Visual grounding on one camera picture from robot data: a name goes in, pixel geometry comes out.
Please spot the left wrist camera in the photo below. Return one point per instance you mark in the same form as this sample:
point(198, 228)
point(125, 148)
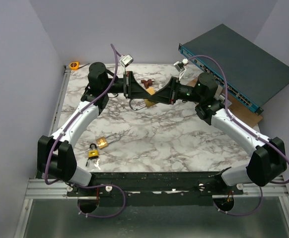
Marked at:
point(125, 61)

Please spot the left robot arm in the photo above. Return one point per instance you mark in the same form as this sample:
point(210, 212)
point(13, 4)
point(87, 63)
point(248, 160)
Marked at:
point(55, 155)

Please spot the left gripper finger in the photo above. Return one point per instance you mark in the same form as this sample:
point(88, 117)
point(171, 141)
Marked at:
point(134, 86)
point(138, 92)

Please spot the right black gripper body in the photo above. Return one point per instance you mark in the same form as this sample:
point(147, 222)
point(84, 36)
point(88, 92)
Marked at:
point(176, 88)

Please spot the orange tape measure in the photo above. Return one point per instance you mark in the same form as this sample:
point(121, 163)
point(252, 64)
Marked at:
point(75, 65)

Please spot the large brass padlock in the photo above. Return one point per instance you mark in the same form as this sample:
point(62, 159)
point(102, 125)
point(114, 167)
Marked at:
point(147, 102)

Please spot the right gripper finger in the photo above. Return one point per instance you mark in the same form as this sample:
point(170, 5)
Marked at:
point(163, 98)
point(165, 91)

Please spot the yellow padlock with keys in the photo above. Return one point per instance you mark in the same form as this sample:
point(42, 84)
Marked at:
point(93, 156)

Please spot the wooden board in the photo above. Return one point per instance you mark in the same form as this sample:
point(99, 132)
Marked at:
point(243, 113)

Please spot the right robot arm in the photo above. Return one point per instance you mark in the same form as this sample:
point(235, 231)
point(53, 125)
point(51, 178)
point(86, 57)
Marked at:
point(266, 155)

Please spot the small brass long-shackle padlock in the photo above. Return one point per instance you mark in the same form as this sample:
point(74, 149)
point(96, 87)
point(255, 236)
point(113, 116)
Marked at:
point(105, 141)

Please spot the brown faucet tap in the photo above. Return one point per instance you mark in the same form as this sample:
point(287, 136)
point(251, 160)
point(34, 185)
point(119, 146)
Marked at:
point(147, 83)

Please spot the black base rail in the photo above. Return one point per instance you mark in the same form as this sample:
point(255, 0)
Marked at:
point(153, 189)

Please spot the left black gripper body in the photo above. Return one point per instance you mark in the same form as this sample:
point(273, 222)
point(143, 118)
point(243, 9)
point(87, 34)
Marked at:
point(125, 84)

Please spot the teal network switch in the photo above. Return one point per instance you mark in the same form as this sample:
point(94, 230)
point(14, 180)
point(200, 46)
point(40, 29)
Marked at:
point(252, 75)

